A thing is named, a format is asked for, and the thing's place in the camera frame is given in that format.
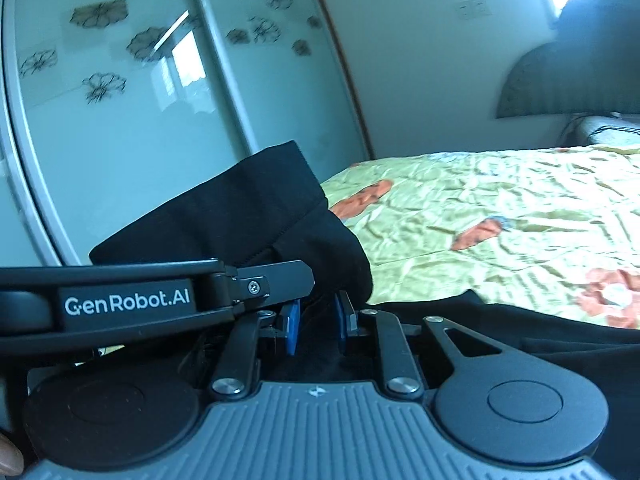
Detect person's left hand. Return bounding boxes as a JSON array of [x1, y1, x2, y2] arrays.
[[0, 434, 26, 479]]

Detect yellow floral blanket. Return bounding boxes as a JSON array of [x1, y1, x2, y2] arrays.
[[319, 143, 640, 332]]

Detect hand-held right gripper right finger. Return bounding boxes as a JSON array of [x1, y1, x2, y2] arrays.
[[334, 292, 504, 402]]

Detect white wall socket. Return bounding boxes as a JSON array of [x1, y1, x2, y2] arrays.
[[459, 0, 489, 22]]

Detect black pants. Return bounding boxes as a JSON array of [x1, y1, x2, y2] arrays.
[[89, 140, 640, 480]]

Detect floral glass wardrobe door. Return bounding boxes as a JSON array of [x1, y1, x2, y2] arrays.
[[0, 0, 253, 268], [189, 0, 375, 183]]

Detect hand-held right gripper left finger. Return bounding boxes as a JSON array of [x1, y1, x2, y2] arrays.
[[210, 299, 302, 397]]

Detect grey padded headboard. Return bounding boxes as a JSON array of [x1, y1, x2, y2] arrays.
[[496, 0, 640, 122]]

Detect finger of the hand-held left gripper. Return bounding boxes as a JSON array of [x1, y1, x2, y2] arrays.
[[224, 260, 316, 312]]

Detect grey pillow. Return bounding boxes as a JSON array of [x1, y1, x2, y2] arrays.
[[559, 112, 640, 150]]

